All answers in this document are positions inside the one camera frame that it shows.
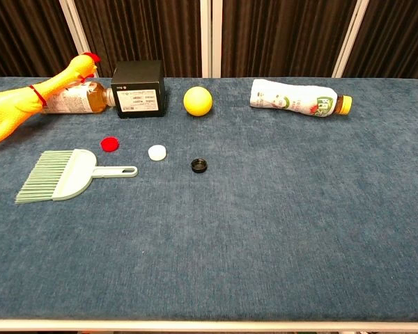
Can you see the dark brown pleated curtain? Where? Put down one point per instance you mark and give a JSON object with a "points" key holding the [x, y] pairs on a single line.
{"points": [[282, 35], [397, 35], [143, 31], [21, 35]]}

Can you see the white slanted frame post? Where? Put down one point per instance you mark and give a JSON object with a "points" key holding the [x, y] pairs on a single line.
{"points": [[73, 21], [352, 31]]}

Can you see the black bottle cap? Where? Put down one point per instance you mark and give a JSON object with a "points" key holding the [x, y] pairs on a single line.
{"points": [[199, 165]]}

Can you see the white upright double frame post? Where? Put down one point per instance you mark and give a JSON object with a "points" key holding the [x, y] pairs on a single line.
{"points": [[210, 35]]}

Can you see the black cardboard box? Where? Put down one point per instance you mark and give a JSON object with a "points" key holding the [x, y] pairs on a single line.
{"points": [[139, 81]]}

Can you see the yellow rubber chicken toy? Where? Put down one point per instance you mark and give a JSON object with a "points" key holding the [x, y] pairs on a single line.
{"points": [[7, 108]]}

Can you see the clear bottle amber tea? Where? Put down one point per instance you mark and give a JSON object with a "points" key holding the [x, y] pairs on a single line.
{"points": [[90, 98]]}

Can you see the white table edge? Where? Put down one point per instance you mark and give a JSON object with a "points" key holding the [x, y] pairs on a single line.
{"points": [[209, 325]]}

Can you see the yellow ball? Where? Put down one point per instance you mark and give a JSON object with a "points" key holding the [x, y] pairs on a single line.
{"points": [[198, 101]]}

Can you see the red bottle cap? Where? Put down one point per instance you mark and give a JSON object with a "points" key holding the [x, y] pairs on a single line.
{"points": [[110, 144]]}

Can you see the white yogurt drink bottle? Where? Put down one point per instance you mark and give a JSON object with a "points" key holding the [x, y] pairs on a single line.
{"points": [[292, 99]]}

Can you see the blue table cloth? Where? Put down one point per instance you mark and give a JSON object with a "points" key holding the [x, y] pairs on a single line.
{"points": [[230, 226]]}

